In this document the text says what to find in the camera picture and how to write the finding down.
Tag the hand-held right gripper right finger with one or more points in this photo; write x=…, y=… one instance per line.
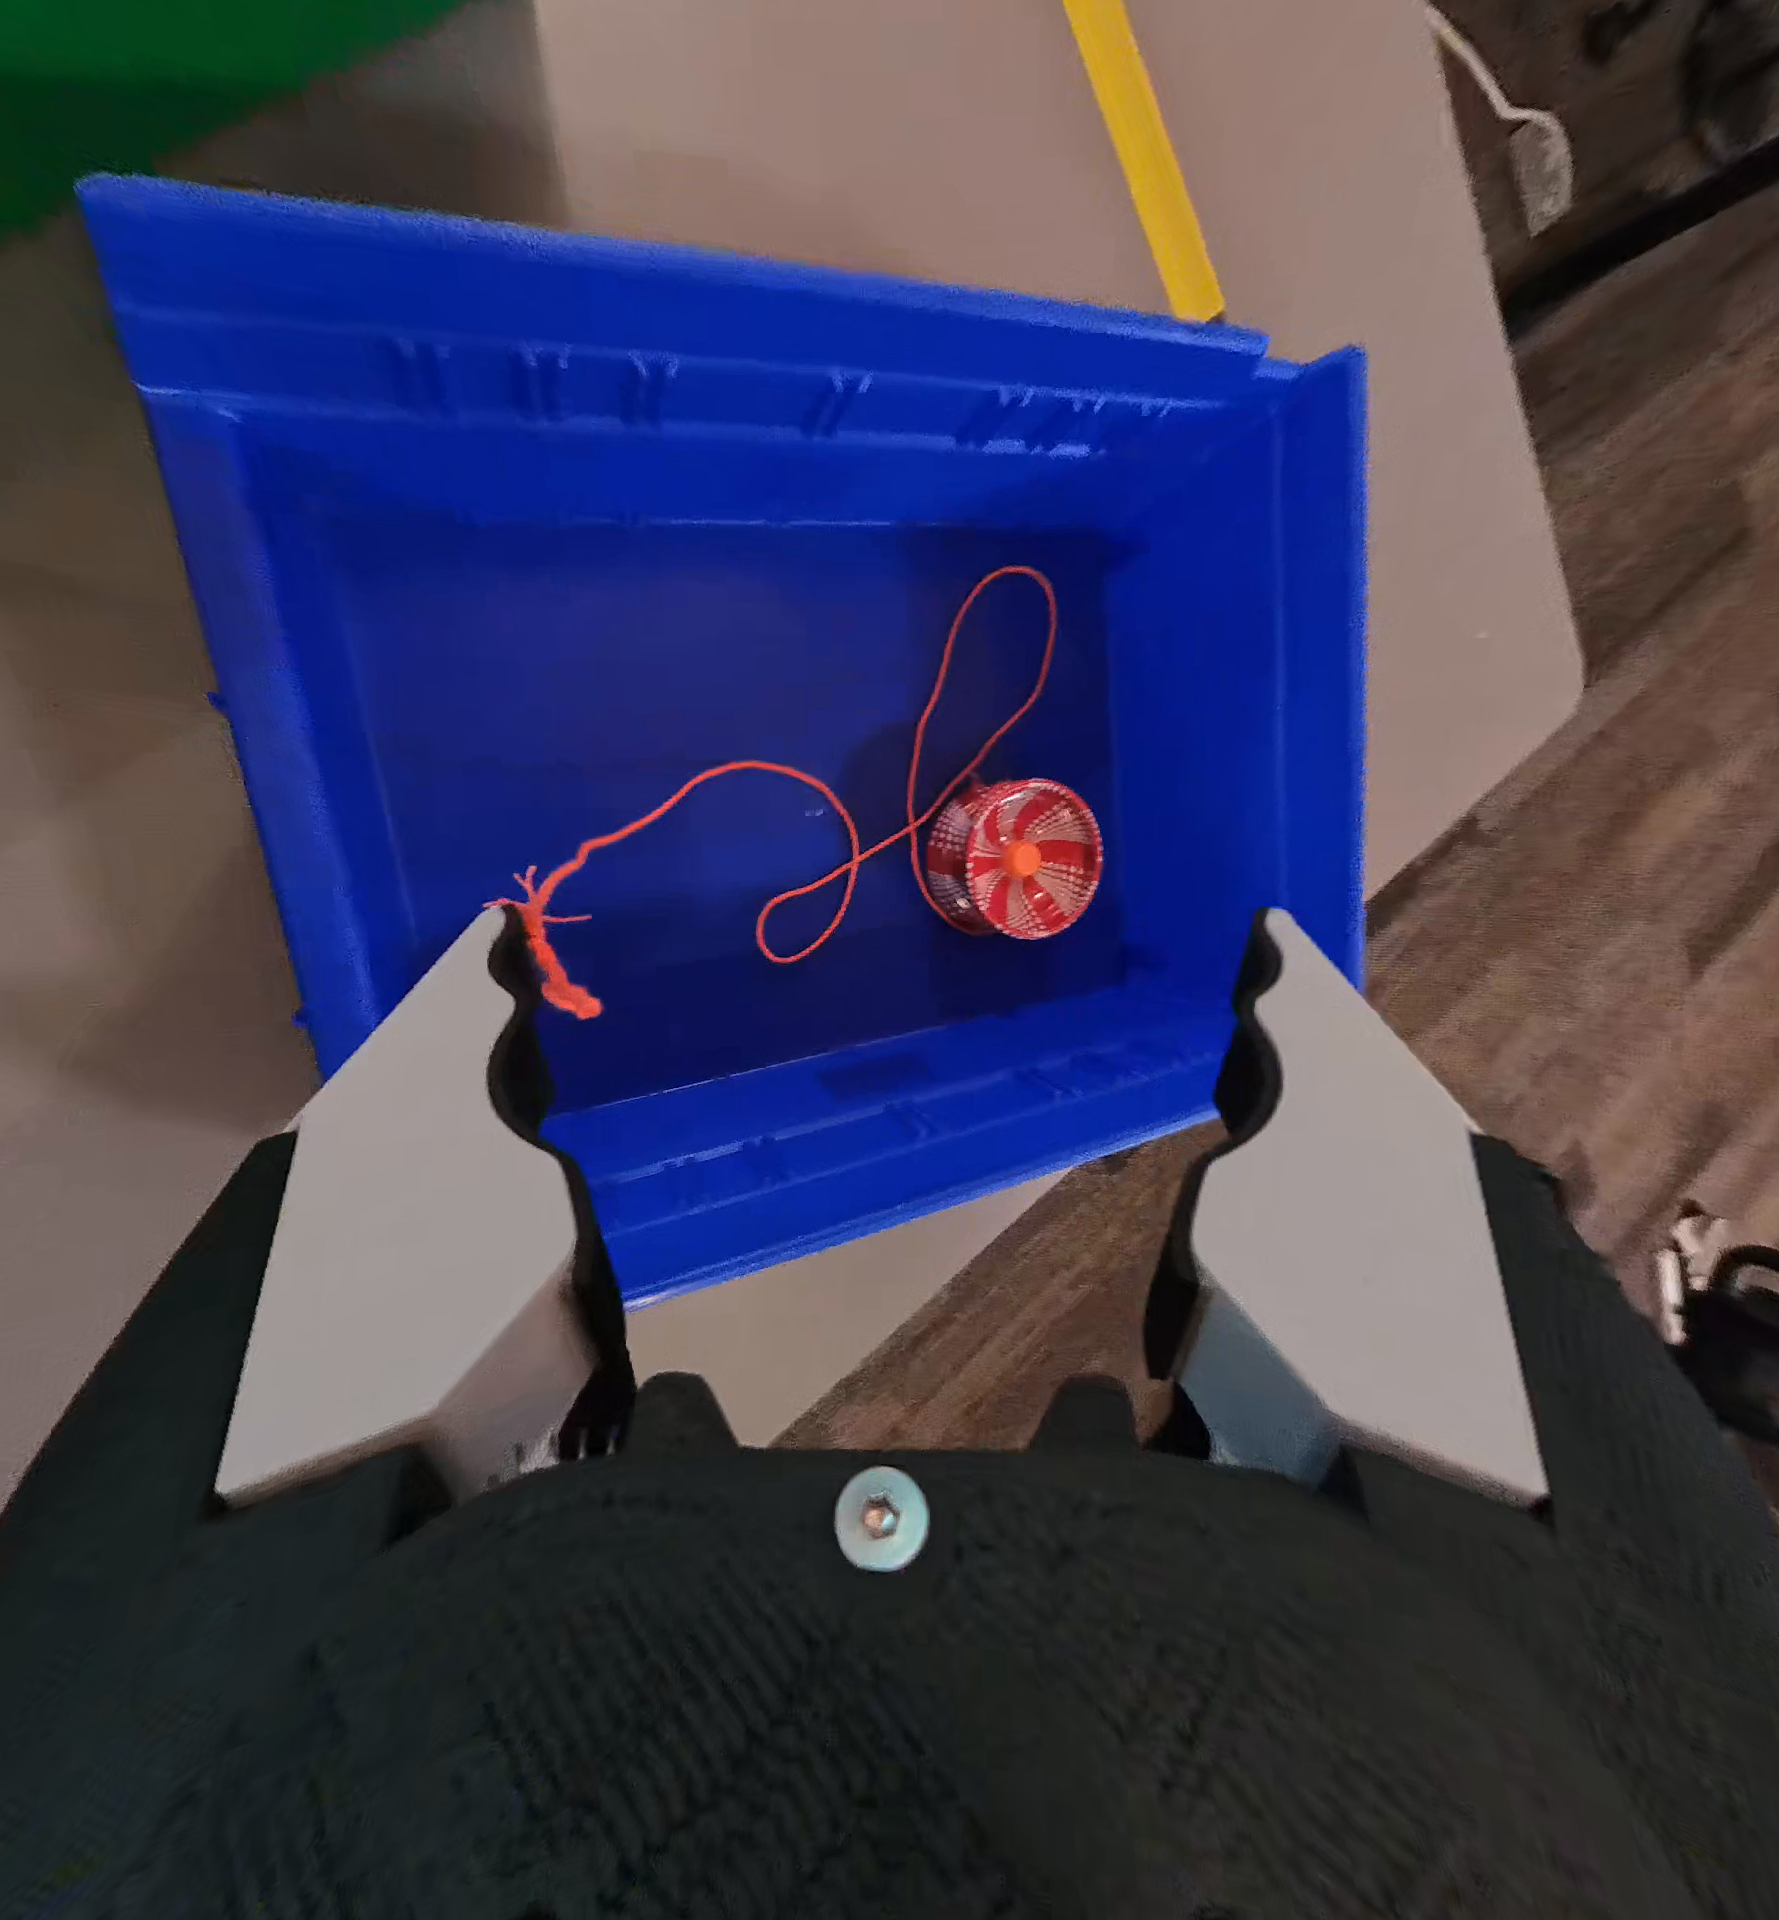
x=1353, y=1262

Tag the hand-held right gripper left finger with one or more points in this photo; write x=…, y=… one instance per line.
x=394, y=1262

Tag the red white yo-yo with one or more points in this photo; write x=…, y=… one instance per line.
x=1017, y=855

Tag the blue plastic bin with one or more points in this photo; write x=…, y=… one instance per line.
x=531, y=601

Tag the green plastic bin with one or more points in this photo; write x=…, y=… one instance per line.
x=111, y=89

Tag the white desk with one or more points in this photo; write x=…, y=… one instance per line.
x=830, y=136

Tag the black chair caster base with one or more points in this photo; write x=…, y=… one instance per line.
x=1766, y=1351

